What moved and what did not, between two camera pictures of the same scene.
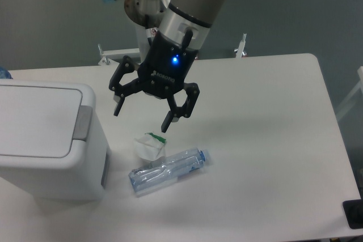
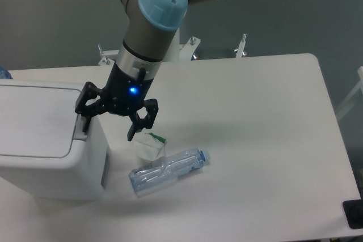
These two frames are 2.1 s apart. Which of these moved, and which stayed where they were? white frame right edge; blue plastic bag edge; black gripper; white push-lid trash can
Moved: black gripper
Stayed: white frame right edge; blue plastic bag edge; white push-lid trash can
